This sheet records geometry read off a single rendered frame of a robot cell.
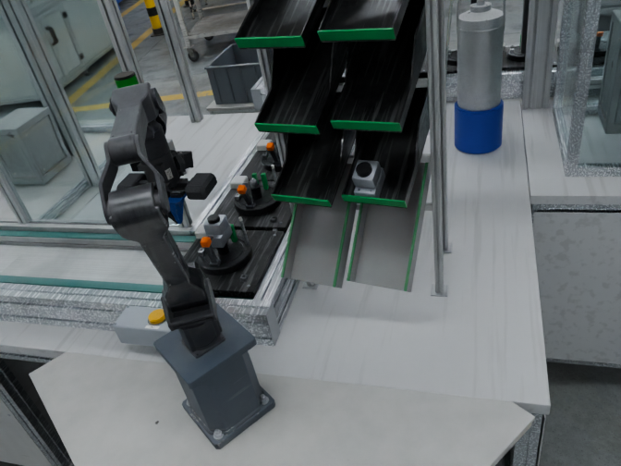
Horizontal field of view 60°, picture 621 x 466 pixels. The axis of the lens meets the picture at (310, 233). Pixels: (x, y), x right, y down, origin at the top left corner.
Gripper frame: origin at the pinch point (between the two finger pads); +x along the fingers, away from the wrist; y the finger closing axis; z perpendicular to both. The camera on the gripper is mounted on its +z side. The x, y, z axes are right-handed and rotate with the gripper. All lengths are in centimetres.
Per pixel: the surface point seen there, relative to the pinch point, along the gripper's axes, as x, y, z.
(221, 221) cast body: 17.3, 2.9, 19.3
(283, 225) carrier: 28.9, -6.2, 34.0
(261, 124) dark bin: -11.3, -16.4, 12.1
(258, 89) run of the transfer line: 32, 38, 136
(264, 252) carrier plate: 28.8, -5.0, 21.9
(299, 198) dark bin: 4.6, -21.6, 10.9
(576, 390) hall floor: 126, -93, 66
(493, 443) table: 39, -60, -16
